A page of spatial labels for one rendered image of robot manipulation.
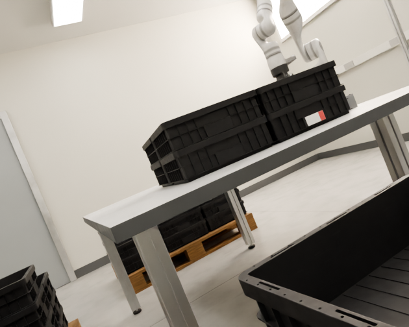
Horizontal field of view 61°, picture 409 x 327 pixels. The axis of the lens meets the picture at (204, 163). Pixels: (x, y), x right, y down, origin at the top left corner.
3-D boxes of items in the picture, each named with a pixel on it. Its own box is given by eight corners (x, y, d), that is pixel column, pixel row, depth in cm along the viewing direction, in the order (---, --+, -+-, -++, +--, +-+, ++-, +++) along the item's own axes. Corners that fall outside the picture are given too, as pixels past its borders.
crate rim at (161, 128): (230, 112, 162) (228, 107, 162) (258, 94, 133) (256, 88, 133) (151, 142, 150) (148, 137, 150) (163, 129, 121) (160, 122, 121)
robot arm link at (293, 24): (280, 16, 175) (298, 5, 170) (306, 59, 187) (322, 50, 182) (280, 23, 168) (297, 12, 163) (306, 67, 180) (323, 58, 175)
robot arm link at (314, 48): (320, 37, 180) (333, 68, 180) (303, 47, 185) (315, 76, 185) (315, 36, 172) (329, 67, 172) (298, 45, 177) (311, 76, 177)
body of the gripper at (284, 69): (266, 71, 153) (274, 91, 153) (274, 65, 145) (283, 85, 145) (280, 66, 155) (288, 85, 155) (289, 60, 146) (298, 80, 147)
